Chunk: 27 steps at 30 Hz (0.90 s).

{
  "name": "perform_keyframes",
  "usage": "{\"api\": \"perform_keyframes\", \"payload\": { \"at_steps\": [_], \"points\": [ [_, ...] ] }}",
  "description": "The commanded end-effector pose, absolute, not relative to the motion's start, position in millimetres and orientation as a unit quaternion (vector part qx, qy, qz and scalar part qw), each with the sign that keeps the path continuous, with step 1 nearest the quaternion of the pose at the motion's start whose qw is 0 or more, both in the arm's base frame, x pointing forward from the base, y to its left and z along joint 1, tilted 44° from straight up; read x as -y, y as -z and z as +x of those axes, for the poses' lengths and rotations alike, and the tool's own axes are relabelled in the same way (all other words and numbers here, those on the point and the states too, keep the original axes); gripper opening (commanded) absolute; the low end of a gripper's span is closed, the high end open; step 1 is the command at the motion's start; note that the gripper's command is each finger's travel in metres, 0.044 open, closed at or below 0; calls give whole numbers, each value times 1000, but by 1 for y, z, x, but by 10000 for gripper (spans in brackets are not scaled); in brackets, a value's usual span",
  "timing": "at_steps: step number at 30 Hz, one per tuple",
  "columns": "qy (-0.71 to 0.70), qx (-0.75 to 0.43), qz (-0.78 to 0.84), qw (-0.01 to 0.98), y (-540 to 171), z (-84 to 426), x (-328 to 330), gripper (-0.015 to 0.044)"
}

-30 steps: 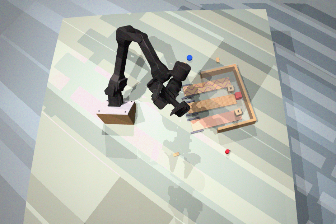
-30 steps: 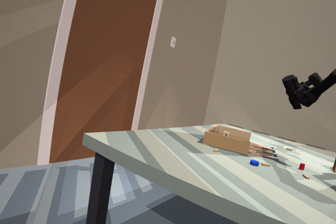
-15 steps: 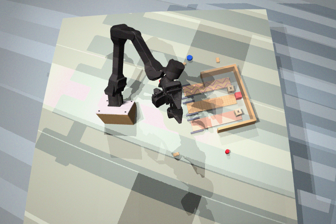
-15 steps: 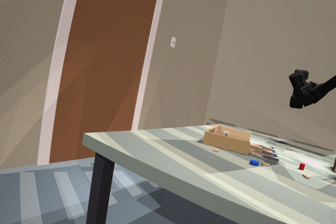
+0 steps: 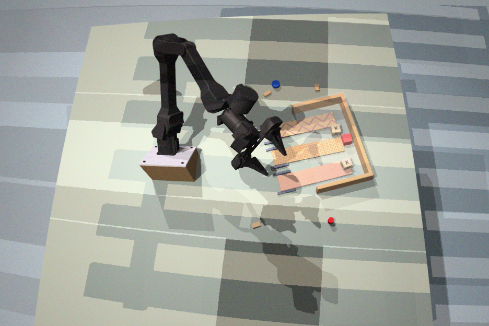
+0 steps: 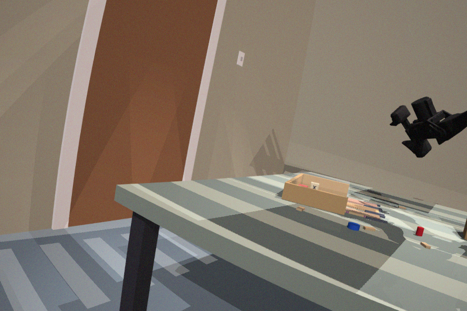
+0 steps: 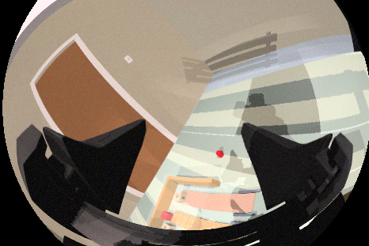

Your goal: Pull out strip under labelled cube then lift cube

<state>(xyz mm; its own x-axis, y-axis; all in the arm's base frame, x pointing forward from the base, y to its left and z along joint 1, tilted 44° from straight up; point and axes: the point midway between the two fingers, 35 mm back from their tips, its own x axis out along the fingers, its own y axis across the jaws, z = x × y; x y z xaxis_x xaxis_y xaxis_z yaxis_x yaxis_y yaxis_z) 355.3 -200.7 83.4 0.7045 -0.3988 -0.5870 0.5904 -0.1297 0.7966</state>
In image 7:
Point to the tan wooden u-shaped frame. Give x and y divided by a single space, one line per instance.
180 202

